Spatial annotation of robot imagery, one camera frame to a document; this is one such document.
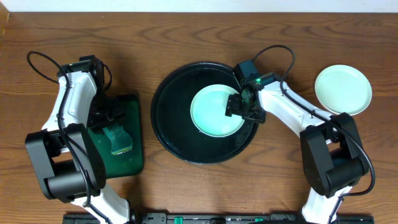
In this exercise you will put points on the black round tray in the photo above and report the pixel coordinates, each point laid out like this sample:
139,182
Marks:
172,123

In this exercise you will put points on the mint plate front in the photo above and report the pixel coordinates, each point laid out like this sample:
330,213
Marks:
343,89

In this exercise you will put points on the black mounting rail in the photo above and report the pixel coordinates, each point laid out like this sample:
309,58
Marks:
162,218

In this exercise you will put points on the green yellow sponge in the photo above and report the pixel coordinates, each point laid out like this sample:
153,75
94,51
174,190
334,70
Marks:
121,141

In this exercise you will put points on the mint plate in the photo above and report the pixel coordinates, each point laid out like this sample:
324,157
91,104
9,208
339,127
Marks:
207,111
343,89

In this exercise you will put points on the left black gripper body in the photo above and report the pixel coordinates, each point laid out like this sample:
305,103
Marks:
107,117

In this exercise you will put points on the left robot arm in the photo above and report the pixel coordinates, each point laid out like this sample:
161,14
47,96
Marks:
66,162

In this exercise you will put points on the dark green rectangular tray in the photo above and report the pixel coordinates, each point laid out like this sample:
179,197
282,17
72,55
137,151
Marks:
131,162

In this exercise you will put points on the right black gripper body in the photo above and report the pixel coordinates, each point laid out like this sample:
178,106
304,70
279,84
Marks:
239,105

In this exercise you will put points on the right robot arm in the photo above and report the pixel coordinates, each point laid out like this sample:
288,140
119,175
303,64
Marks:
332,154

